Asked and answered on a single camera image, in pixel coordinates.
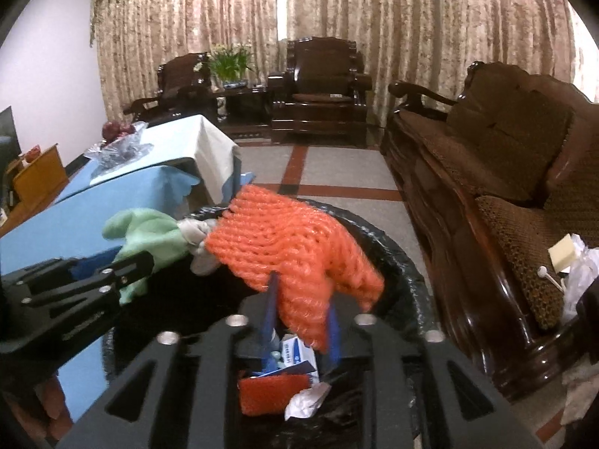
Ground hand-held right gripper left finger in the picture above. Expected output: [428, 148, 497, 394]
[56, 271, 282, 449]

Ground green rubber glove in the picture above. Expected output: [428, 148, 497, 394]
[102, 208, 190, 305]

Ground small blue white box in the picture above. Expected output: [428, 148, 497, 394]
[274, 334, 319, 375]

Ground glass fruit bowl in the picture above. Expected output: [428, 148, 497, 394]
[84, 122, 153, 169]

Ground dark wooden slatted armchair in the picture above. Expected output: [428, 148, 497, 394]
[124, 52, 218, 125]

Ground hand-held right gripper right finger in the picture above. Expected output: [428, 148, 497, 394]
[329, 300, 546, 449]

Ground dark wooden side table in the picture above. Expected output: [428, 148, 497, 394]
[213, 85, 272, 127]

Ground dark wooden sofa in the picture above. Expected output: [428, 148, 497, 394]
[381, 61, 599, 400]

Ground flat screen television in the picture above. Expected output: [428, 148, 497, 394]
[0, 107, 22, 160]

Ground dark wooden cushioned armchair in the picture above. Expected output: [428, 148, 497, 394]
[268, 36, 373, 148]

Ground trash bin with black bag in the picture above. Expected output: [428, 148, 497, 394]
[100, 199, 438, 449]

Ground grey tissue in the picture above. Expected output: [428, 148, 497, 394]
[180, 217, 223, 274]

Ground white crumpled bag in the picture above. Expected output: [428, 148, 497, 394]
[559, 360, 599, 426]

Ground beige patterned curtains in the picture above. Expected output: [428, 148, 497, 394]
[91, 0, 599, 117]

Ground small orange foam piece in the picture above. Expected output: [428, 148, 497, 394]
[238, 373, 312, 417]

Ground brown woven seat cushion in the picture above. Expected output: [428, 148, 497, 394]
[407, 112, 529, 202]
[475, 195, 599, 330]

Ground long orange foam net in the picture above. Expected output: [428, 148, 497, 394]
[204, 184, 385, 354]

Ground white tablecloth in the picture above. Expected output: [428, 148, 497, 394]
[140, 113, 241, 204]

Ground pale yellow sponge block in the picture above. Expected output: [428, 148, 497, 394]
[548, 234, 581, 273]

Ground wooden television cabinet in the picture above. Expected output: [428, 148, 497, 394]
[0, 144, 71, 239]

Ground white tissue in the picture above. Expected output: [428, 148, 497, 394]
[285, 382, 333, 421]

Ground blue tablecloth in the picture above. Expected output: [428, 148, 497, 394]
[0, 206, 141, 422]

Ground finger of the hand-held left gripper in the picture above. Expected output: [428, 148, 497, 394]
[21, 253, 155, 312]
[2, 249, 123, 291]

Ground white plastic bag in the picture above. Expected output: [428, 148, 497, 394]
[559, 236, 599, 323]

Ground green potted plant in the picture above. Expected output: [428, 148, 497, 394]
[203, 43, 256, 89]

